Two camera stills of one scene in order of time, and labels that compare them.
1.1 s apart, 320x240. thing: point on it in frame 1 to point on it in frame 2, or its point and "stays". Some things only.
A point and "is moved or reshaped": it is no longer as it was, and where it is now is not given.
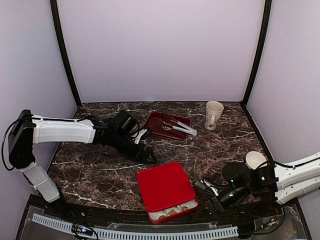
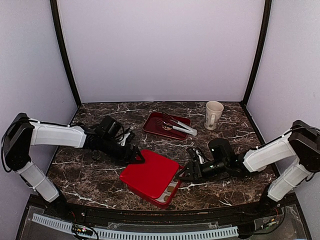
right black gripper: x=214 y=200 to x=192 y=165
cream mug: x=214 y=110 stays
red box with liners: x=156 y=217 to x=164 y=199
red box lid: x=165 y=185 is moved or reshaped
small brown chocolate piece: x=172 y=212 to x=170 y=188
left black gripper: x=137 y=156 to x=124 y=157
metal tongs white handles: x=190 y=130 stays
